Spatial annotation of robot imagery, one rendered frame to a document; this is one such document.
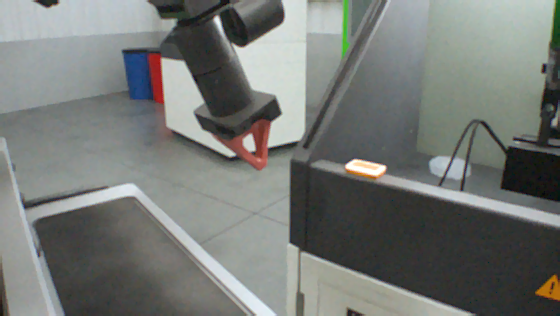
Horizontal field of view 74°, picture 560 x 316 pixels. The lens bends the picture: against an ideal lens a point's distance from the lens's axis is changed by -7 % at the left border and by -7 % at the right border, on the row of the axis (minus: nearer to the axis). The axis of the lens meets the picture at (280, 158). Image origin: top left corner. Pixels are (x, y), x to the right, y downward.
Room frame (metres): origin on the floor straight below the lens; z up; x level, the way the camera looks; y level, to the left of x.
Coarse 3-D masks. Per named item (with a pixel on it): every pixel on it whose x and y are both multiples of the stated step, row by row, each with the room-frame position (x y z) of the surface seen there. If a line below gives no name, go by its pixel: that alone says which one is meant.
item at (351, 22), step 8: (344, 0) 3.75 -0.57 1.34; (352, 0) 3.69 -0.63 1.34; (360, 0) 3.63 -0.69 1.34; (368, 0) 3.57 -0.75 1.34; (344, 8) 3.75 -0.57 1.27; (352, 8) 3.68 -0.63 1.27; (360, 8) 3.63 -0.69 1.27; (368, 8) 3.57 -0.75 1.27; (344, 16) 3.75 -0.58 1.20; (352, 16) 3.68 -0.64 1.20; (360, 16) 3.62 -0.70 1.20; (344, 24) 3.75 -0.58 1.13; (352, 24) 3.68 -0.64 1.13; (344, 32) 3.74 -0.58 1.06; (352, 32) 3.68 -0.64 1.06; (344, 40) 3.74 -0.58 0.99; (344, 48) 3.74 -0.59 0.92
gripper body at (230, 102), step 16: (224, 64) 0.44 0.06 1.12; (240, 64) 0.46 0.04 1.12; (208, 80) 0.43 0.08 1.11; (224, 80) 0.44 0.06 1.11; (240, 80) 0.45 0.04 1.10; (208, 96) 0.44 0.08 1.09; (224, 96) 0.44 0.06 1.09; (240, 96) 0.45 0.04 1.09; (256, 96) 0.47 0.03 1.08; (272, 96) 0.45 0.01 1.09; (208, 112) 0.47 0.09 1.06; (224, 112) 0.44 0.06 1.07; (240, 112) 0.44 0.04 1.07; (256, 112) 0.43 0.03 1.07; (240, 128) 0.42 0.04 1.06
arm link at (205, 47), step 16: (208, 16) 0.43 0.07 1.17; (224, 16) 0.46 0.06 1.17; (176, 32) 0.43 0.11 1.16; (192, 32) 0.42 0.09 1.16; (208, 32) 0.42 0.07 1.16; (224, 32) 0.44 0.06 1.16; (240, 32) 0.46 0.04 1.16; (192, 48) 0.42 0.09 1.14; (208, 48) 0.42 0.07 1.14; (224, 48) 0.44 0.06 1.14; (192, 64) 0.43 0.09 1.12; (208, 64) 0.43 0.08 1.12
